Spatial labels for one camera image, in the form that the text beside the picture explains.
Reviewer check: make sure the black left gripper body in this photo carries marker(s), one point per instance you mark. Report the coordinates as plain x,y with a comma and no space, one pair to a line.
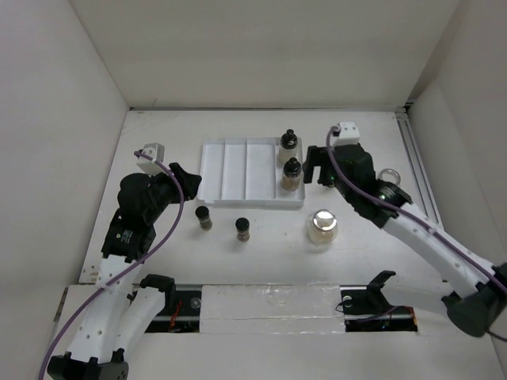
166,191

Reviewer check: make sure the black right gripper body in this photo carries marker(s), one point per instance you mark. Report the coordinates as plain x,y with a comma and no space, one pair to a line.
341,187

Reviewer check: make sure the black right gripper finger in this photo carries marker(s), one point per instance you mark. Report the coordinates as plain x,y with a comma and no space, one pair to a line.
313,159
325,177

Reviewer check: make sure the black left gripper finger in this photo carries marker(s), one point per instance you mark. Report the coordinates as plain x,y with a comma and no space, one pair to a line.
177,170
190,184

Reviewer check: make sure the black-cap bottle white powder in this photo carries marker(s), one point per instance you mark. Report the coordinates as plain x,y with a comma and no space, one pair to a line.
289,142

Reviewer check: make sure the black-cap bottle tan powder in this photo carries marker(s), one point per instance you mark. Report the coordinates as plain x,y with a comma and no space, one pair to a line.
291,175

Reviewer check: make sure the round glass jar silver lid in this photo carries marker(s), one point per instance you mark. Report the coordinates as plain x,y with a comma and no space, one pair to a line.
321,229

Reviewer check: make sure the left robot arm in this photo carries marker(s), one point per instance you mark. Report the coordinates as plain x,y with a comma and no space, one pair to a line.
96,340

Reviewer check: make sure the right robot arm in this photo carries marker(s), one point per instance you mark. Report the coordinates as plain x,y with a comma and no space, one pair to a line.
478,295

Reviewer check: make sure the small black-lid spice jar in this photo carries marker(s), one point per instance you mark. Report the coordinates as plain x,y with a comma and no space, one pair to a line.
203,215

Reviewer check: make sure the white divided organizer tray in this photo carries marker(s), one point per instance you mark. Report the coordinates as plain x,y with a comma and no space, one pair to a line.
245,173

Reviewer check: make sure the small brown spice jar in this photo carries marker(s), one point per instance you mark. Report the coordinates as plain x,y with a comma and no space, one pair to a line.
242,226

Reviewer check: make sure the white foam front block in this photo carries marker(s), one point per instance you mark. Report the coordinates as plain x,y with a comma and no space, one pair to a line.
271,309

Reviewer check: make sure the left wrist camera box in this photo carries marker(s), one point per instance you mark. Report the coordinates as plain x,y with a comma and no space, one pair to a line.
148,156

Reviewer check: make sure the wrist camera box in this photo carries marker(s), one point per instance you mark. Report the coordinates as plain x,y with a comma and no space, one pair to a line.
148,156
345,133

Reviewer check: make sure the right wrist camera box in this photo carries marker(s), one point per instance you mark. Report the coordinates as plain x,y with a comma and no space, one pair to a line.
345,133

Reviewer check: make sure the aluminium rail right side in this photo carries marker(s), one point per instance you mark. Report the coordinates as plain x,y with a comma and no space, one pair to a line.
425,193

